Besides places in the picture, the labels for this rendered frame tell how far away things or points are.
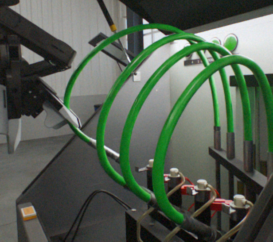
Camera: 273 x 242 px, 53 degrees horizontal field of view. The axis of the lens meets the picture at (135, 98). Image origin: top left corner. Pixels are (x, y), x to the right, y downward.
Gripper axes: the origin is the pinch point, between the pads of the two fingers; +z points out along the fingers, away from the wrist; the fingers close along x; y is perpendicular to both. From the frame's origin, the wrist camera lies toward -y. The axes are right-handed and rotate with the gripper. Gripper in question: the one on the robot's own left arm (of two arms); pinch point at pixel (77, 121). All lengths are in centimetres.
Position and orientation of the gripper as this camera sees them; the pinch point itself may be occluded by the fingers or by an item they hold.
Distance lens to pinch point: 64.7
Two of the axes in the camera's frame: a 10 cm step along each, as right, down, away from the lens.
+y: -7.0, 7.1, -1.1
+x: -0.2, -1.7, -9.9
